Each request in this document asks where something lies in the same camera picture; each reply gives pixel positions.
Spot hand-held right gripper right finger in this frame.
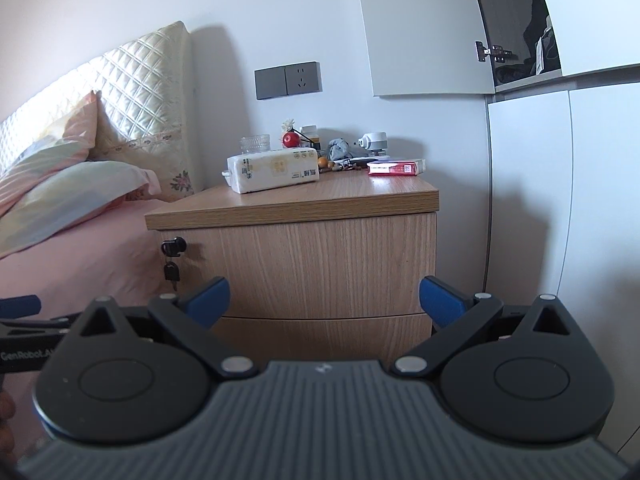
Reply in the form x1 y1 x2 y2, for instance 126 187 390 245
390 275 573 378

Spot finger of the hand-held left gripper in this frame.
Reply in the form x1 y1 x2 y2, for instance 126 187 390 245
0 294 86 336

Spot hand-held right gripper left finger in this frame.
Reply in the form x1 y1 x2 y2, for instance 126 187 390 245
67 276 260 381

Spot wooden drawer with lock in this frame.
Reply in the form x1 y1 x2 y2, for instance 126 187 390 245
159 210 437 322

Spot plain wooden drawer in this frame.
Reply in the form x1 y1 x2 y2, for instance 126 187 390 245
212 312 433 363

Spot person's left hand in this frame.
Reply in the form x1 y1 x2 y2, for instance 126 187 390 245
0 391 17 461

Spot pink bed sheet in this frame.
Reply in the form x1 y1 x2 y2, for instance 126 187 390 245
0 196 201 401

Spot pastel checked pillow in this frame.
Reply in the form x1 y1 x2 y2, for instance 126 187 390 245
0 160 163 261

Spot red flat box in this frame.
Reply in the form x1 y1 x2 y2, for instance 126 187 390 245
367 159 427 177

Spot white tissue pack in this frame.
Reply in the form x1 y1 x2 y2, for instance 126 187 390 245
222 147 321 194

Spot wooden nightstand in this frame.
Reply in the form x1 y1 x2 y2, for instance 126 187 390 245
145 170 441 366

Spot clear glass cup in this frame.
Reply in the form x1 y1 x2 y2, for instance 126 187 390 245
240 133 272 155

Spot white round device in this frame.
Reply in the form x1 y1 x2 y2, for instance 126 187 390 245
354 131 391 158

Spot pink striped pillow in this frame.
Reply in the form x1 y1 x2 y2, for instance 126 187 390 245
0 91 101 216

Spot white wardrobe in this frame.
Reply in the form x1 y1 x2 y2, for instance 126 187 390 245
465 0 640 456

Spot cream quilted headboard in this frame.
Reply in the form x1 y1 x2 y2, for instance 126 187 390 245
0 21 206 203

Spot metal door hinge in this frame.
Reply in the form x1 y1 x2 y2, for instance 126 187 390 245
475 41 513 63

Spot white wardrobe door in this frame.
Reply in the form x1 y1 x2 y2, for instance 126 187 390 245
353 0 496 98

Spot dark clothes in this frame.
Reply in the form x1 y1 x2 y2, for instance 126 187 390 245
492 0 563 86

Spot grey wall switch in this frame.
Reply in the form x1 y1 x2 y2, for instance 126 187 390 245
254 66 287 101

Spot grey wall socket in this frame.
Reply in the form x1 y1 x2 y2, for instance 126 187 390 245
285 61 321 96

